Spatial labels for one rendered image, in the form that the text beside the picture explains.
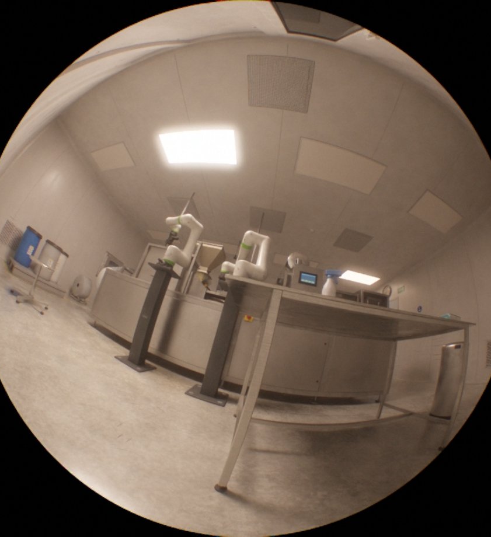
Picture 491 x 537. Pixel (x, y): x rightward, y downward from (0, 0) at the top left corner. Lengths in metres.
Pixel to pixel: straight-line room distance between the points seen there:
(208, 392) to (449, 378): 1.93
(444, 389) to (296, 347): 1.47
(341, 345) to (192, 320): 1.48
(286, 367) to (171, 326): 1.16
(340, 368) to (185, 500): 1.67
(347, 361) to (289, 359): 0.60
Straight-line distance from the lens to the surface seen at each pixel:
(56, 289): 3.73
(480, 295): 3.99
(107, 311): 2.38
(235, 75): 2.26
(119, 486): 0.65
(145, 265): 2.45
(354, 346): 1.97
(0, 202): 4.30
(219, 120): 2.47
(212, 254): 2.19
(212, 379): 1.42
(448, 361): 1.82
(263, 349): 0.46
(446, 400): 1.85
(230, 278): 0.49
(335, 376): 1.91
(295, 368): 1.74
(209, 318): 1.72
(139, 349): 1.65
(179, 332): 1.80
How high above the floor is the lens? 0.54
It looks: 22 degrees up
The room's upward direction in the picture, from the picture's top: 15 degrees clockwise
